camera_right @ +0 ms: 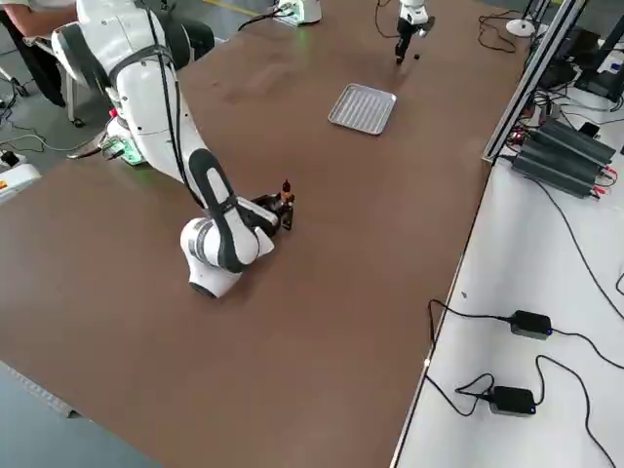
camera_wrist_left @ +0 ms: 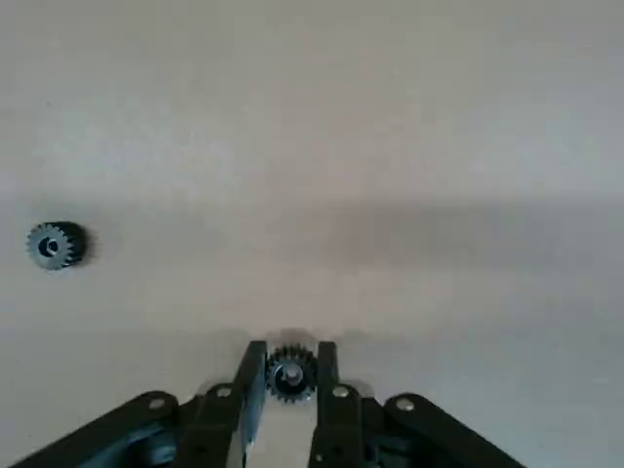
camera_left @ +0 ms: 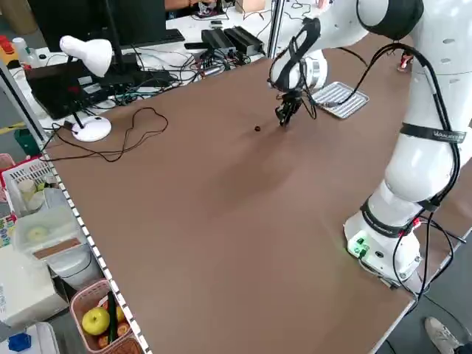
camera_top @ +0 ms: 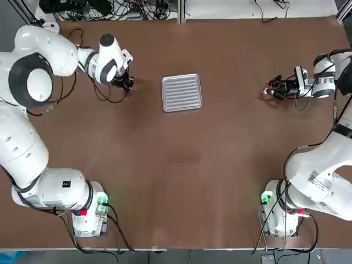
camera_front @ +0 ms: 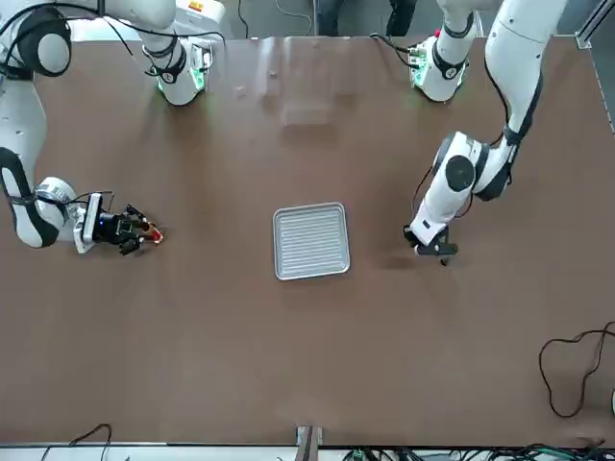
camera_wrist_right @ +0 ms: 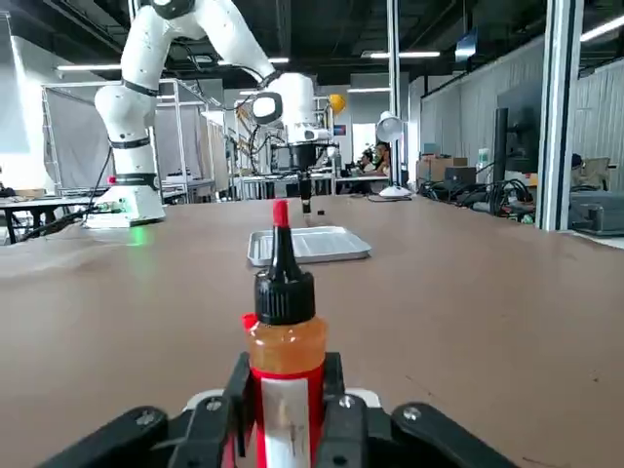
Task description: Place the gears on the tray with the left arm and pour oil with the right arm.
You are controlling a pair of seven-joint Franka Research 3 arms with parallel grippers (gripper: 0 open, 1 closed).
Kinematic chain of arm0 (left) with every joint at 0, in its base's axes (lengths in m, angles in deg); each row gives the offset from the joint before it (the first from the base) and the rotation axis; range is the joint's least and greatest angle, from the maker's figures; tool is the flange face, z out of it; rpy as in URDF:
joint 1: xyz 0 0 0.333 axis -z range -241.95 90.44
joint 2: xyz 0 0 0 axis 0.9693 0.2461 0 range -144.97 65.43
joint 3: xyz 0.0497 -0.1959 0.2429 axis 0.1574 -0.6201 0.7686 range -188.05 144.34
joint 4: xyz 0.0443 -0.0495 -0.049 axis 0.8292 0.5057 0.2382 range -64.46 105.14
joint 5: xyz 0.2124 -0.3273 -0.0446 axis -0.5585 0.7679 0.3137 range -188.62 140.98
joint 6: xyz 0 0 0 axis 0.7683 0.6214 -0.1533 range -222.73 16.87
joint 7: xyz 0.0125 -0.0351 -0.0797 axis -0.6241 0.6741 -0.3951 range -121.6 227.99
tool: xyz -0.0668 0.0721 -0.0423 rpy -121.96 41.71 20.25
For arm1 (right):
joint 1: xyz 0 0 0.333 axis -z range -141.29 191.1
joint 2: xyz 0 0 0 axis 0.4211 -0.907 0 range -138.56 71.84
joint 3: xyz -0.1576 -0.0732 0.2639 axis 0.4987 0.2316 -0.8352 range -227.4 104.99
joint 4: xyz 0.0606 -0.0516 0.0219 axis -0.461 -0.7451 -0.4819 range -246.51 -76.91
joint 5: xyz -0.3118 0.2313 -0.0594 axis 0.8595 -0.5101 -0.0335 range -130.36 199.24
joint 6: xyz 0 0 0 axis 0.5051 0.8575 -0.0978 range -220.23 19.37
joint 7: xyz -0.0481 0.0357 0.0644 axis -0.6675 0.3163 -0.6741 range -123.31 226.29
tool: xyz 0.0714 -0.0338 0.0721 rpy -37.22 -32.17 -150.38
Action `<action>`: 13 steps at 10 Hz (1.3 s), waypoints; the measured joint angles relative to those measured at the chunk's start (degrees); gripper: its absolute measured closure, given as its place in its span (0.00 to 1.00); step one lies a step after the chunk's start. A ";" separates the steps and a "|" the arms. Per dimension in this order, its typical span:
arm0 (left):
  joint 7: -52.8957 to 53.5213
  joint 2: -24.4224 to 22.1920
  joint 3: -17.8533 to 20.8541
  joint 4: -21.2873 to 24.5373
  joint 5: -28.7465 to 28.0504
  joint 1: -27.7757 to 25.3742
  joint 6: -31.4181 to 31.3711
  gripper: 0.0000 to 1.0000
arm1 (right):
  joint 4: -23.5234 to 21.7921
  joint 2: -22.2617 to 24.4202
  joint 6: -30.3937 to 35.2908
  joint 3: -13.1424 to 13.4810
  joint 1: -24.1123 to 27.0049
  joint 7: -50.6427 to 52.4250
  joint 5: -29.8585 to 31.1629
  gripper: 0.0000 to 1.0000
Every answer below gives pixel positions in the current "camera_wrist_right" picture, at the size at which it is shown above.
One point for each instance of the grey equipment case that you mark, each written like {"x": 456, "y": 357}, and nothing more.
{"x": 597, "y": 214}

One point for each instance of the blue red wall sign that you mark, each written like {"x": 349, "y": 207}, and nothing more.
{"x": 340, "y": 129}

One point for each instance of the white desk lamp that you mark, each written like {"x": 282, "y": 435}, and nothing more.
{"x": 390, "y": 127}

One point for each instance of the aluminium frame post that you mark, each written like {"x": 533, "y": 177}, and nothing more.
{"x": 395, "y": 73}

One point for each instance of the brown cardboard box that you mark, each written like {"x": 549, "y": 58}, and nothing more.
{"x": 439, "y": 168}

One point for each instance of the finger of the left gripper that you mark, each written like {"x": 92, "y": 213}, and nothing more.
{"x": 303, "y": 197}
{"x": 309, "y": 197}

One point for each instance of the ribbed silver metal tray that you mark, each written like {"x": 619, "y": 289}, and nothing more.
{"x": 312, "y": 246}

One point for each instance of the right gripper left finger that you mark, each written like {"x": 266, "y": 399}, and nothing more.
{"x": 205, "y": 434}

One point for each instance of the person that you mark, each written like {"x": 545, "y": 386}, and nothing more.
{"x": 366, "y": 166}
{"x": 384, "y": 158}
{"x": 585, "y": 173}

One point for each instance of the aluminium shelving rack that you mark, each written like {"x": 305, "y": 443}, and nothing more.
{"x": 253, "y": 161}

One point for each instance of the yellow hard hat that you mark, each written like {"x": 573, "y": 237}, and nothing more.
{"x": 337, "y": 102}

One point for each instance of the aluminium camera mount post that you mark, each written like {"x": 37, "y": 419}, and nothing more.
{"x": 560, "y": 122}

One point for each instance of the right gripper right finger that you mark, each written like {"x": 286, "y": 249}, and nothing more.
{"x": 351, "y": 434}

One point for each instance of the oil bottle with black nozzle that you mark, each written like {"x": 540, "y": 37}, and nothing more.
{"x": 285, "y": 341}

